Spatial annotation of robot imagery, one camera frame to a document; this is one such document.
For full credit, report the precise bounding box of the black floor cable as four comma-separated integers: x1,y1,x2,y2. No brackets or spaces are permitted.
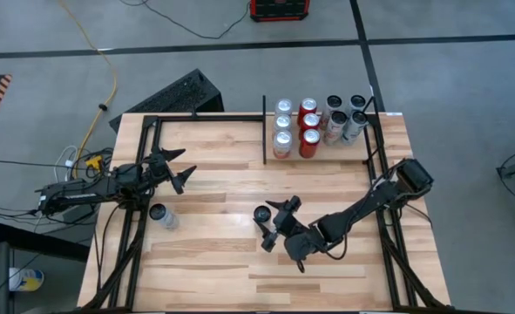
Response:
119,0,252,40

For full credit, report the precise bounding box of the red Coca-Cola can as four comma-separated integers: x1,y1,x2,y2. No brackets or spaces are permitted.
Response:
298,128,322,160
298,97,319,116
301,113,322,132

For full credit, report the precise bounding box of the yellow extension cable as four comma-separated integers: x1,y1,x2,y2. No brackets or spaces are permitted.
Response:
58,0,119,166

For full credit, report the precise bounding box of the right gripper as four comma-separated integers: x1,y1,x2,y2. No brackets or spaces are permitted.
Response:
254,195,329,274

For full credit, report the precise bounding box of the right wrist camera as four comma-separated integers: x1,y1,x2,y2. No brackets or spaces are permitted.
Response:
274,211,300,237

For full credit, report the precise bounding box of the black aluminium rig frame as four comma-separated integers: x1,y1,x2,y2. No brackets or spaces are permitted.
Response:
80,112,448,314

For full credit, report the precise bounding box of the red and black case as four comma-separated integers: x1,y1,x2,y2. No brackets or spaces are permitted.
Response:
248,0,311,23

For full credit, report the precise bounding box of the white cable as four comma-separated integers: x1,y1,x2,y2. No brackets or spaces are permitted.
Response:
54,145,80,182

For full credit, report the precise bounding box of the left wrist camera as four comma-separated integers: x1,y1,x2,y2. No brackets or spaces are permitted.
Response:
147,157,171,182

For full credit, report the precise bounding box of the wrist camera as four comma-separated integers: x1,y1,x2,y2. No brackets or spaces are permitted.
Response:
274,211,300,237
147,157,171,182

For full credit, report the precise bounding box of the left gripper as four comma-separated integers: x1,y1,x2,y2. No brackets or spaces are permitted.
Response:
143,147,198,195

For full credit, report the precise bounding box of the white and pink soda can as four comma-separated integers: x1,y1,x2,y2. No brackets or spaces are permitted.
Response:
274,98,294,116
273,113,293,132

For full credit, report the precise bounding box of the clear bottle black cap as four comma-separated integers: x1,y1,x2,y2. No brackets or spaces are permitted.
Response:
148,203,180,231

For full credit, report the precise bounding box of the white and red soda can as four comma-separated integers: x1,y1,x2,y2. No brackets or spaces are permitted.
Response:
272,129,294,160

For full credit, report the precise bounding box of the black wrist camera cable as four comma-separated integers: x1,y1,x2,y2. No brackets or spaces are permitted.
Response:
295,233,350,274

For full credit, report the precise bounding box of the white yellow blue container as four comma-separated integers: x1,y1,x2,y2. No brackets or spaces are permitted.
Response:
8,268,45,292

